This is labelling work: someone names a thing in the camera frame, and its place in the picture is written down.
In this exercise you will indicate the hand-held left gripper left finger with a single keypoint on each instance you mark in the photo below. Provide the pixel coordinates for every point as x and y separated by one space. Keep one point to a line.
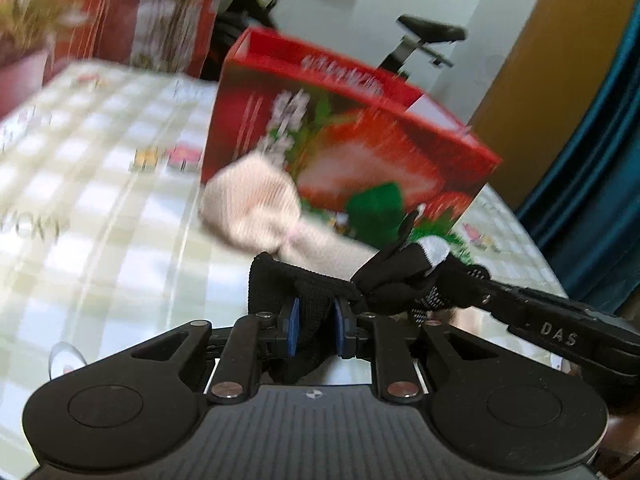
292 325

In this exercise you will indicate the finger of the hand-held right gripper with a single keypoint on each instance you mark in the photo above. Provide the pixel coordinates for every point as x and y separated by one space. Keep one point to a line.
500 295

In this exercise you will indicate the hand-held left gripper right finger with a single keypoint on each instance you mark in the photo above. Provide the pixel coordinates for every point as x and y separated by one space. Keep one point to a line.
342 327

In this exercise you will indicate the black glove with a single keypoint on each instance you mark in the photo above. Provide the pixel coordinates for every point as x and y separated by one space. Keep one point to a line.
310 285

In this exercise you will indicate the beige sock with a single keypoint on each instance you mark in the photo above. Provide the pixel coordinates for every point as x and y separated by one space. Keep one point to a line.
250 200

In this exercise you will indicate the red strawberry print box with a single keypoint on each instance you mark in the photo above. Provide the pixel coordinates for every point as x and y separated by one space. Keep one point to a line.
360 160

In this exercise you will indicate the blue curtain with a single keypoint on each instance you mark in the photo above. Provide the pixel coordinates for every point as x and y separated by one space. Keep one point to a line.
600 185

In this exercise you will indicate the checked bunny print tablecloth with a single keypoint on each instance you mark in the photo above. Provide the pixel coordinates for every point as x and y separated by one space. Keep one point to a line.
100 260

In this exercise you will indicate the wooden door panel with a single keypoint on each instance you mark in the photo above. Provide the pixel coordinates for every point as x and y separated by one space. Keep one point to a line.
550 85

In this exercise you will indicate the black exercise bike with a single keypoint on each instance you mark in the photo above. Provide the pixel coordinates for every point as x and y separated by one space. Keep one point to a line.
430 30

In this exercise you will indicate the pink printed backdrop cloth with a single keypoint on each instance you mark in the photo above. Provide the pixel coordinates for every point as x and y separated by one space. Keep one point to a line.
115 10

